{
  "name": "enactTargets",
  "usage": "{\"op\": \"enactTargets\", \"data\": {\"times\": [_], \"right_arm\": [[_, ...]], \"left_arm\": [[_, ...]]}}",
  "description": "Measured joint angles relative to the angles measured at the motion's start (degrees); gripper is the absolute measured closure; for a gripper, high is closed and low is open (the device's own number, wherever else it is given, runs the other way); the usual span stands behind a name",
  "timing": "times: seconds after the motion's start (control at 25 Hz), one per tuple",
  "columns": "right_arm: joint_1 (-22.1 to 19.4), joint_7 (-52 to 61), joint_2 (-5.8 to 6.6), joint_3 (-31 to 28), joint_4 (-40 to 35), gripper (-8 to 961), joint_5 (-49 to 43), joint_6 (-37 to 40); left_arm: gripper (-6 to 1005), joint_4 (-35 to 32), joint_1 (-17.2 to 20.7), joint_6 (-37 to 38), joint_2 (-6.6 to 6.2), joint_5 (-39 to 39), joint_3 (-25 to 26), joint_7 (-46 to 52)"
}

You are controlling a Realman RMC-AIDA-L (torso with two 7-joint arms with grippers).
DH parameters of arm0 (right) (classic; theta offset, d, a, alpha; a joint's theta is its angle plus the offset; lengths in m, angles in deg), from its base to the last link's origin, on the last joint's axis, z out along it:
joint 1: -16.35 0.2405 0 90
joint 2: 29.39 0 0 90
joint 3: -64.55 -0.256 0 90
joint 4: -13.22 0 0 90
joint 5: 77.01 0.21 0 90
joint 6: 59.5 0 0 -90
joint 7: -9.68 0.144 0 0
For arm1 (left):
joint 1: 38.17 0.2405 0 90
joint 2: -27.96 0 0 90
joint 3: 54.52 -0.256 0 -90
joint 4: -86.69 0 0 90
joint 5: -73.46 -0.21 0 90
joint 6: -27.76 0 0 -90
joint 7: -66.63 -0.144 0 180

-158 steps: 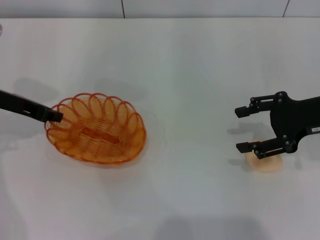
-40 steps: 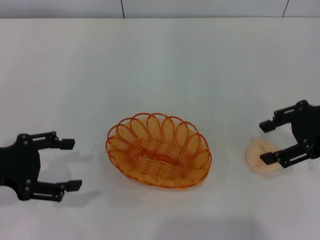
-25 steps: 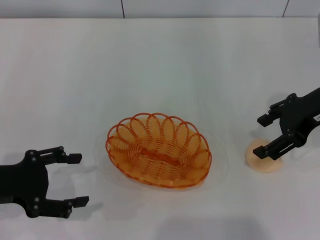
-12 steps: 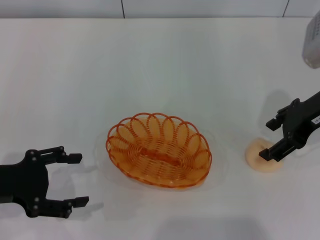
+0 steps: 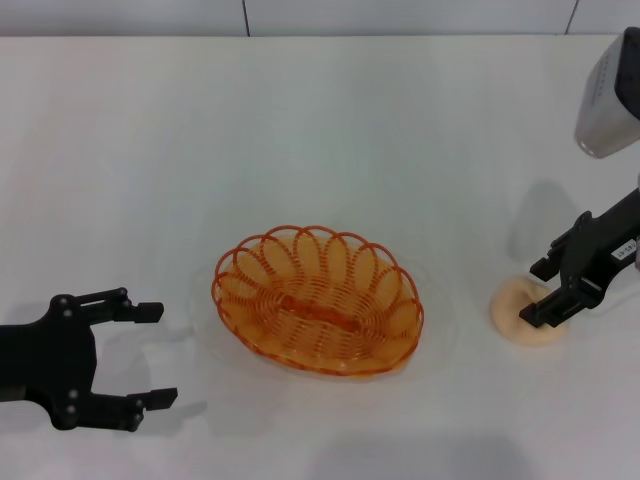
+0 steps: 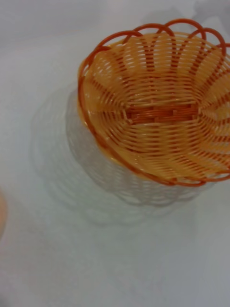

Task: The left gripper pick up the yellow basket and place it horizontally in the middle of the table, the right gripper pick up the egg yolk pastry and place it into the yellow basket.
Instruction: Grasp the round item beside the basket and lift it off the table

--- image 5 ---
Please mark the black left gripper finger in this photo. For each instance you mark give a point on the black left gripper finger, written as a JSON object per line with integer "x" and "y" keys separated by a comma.
{"x": 162, "y": 397}
{"x": 150, "y": 312}

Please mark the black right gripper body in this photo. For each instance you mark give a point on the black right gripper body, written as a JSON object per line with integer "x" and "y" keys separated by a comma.
{"x": 595, "y": 250}

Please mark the pale round bread bun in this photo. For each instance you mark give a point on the pale round bread bun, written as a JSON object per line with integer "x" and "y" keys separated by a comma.
{"x": 507, "y": 315}

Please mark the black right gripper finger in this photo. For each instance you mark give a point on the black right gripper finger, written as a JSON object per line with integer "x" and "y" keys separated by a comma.
{"x": 547, "y": 265}
{"x": 550, "y": 312}

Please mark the orange woven plastic basket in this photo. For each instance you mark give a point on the orange woven plastic basket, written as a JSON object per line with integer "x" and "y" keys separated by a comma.
{"x": 320, "y": 320}

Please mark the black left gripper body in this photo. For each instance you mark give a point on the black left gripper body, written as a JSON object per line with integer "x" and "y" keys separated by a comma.
{"x": 55, "y": 360}

